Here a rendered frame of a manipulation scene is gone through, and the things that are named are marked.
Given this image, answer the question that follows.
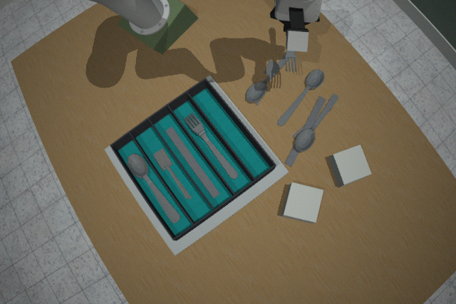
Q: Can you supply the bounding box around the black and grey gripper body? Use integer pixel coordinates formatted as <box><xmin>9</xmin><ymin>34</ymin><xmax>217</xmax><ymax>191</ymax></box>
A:
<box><xmin>274</xmin><ymin>0</ymin><xmax>322</xmax><ymax>23</ymax></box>

